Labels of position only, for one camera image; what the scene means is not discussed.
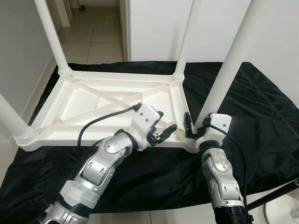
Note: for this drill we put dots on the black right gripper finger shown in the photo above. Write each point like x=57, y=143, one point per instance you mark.
x=188, y=125

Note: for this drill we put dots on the white standing fan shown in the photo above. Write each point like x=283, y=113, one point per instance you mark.
x=280, y=214

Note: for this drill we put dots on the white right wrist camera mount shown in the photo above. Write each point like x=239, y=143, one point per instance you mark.
x=219, y=122

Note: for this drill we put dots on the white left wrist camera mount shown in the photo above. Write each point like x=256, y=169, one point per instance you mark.
x=147, y=116

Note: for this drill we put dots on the white plastic table leg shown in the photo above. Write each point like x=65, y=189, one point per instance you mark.
x=229, y=60
x=51, y=37
x=187, y=37
x=14, y=121

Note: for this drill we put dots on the white plastic children table top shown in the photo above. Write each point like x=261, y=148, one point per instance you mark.
x=70, y=101

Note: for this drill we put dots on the black metal table leg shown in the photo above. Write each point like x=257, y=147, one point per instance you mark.
x=275, y=193

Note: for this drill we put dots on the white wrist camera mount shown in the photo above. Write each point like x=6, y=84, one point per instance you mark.
x=147, y=116
x=219, y=122

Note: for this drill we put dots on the black fabric table cover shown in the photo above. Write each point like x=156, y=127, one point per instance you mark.
x=261, y=130

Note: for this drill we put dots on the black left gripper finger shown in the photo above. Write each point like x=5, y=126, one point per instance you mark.
x=160, y=115
x=169, y=131

